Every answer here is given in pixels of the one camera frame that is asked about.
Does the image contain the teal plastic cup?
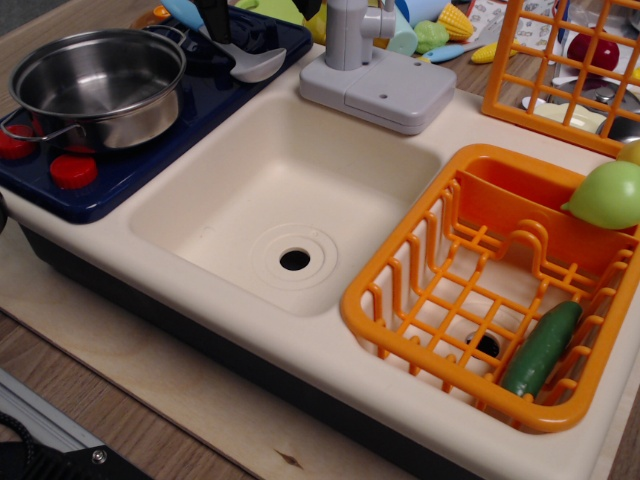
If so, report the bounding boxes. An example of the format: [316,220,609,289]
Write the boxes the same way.
[386,15,418,56]

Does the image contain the cream toy plate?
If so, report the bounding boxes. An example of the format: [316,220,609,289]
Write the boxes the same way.
[531,101,608,135]

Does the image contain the dark blue toy stove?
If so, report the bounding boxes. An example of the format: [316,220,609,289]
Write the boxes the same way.
[0,11,315,225]

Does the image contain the green toy cucumber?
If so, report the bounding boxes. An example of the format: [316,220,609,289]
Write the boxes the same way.
[501,301,583,397]

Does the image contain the grey toy faucet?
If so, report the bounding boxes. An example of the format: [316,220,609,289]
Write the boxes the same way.
[300,1,457,135]

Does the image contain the dark red toy apple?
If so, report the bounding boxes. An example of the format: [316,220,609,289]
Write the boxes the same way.
[566,29,621,77]

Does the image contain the cream toy sink unit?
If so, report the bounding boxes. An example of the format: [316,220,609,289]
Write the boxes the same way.
[1,64,639,479]

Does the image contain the light green toy pear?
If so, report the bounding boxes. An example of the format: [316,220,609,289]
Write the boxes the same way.
[561,161,639,230]

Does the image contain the orange toy piece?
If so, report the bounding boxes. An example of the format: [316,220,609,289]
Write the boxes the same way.
[130,5,171,29]

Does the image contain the small yellow corn piece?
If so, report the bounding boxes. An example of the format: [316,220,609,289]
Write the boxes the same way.
[470,42,498,65]

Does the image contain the grey spoon with blue handle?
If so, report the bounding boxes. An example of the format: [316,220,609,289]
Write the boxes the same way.
[162,1,287,83]

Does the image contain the green toy lettuce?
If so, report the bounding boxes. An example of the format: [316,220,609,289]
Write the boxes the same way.
[413,20,450,54]

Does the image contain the right red stove knob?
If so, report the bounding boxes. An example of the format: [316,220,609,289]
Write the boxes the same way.
[49,154,98,190]

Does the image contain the light green toy board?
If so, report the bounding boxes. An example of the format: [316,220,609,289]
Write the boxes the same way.
[234,0,304,25]

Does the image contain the plywood base board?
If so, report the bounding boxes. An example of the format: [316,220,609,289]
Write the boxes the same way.
[0,0,640,480]

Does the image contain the orange upright grid rack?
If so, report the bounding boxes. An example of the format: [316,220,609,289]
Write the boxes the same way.
[481,1,639,157]

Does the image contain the red stove knob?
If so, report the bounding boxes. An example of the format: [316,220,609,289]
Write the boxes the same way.
[49,154,98,190]
[0,124,36,160]

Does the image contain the stainless steel pan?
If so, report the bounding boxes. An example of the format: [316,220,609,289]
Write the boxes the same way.
[1,29,187,153]

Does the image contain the blue handled toy utensil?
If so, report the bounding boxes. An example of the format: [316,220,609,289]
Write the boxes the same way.
[420,42,485,64]

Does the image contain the steel pot lid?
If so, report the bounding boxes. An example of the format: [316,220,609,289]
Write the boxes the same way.
[552,76,639,117]

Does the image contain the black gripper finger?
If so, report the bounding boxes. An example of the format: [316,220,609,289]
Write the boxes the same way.
[193,0,231,44]
[293,0,321,20]

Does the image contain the orange dish rack basket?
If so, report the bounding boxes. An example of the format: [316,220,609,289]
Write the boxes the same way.
[341,144,639,432]

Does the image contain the yellow toy corn cob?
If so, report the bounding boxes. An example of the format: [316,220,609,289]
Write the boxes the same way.
[437,3,474,41]

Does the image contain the yellow toy cup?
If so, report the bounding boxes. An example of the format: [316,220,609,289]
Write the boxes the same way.
[303,3,327,45]

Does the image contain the left red stove knob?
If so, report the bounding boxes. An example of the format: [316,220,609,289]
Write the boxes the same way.
[0,124,36,160]

